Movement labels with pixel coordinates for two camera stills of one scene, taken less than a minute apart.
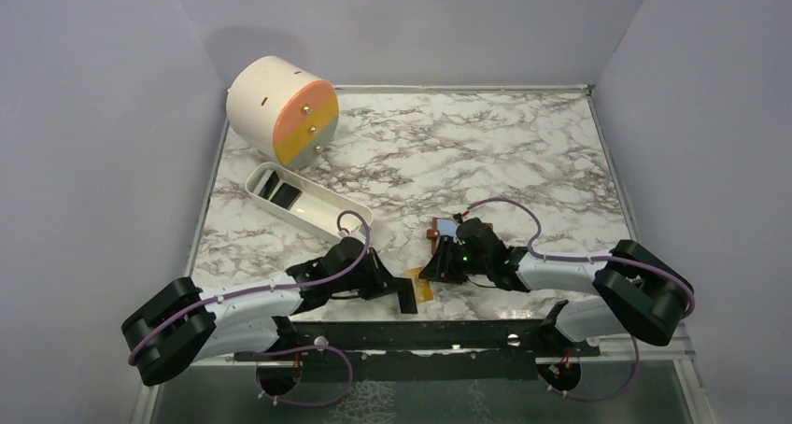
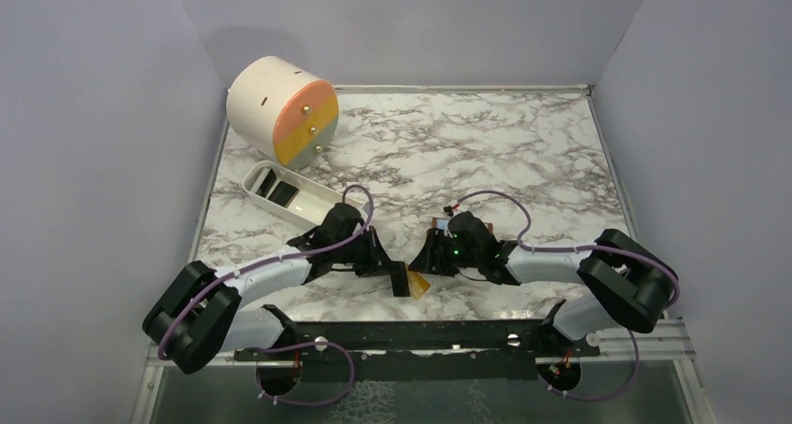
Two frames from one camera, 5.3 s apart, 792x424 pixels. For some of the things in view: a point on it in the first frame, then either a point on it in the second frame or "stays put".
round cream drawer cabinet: (277, 106) stays put
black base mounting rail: (418, 350) stays put
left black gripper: (381, 281) → (374, 258)
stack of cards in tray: (277, 191) stays put
